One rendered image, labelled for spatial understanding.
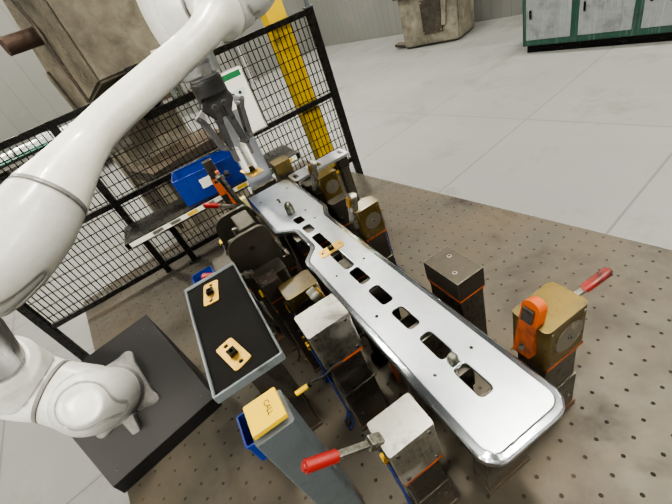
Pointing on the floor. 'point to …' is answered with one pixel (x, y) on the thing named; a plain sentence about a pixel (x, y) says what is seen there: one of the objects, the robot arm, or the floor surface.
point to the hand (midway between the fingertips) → (244, 157)
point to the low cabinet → (594, 23)
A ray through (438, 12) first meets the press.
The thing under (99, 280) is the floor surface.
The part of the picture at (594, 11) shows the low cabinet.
